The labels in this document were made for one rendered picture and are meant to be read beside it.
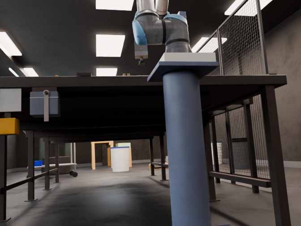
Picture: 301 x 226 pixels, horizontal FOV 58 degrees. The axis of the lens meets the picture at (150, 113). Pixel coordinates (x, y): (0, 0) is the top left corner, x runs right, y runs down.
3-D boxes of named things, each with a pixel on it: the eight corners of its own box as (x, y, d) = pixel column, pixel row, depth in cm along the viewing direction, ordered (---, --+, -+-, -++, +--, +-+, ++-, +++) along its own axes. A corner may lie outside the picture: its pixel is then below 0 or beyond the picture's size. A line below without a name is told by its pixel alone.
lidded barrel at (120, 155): (131, 171, 712) (130, 145, 721) (111, 172, 703) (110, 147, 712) (129, 169, 764) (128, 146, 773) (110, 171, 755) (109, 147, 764)
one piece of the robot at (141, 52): (147, 40, 185) (148, 63, 183) (134, 40, 185) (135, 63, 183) (147, 33, 176) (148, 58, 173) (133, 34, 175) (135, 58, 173)
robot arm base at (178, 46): (198, 56, 123) (195, 35, 124) (165, 58, 122) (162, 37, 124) (192, 67, 138) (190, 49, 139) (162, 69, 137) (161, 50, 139)
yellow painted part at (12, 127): (15, 133, 133) (15, 86, 136) (-6, 134, 131) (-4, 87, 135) (19, 135, 141) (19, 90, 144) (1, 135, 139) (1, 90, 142)
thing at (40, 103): (58, 120, 136) (57, 85, 139) (28, 121, 134) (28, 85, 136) (61, 123, 147) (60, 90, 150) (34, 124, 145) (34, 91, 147)
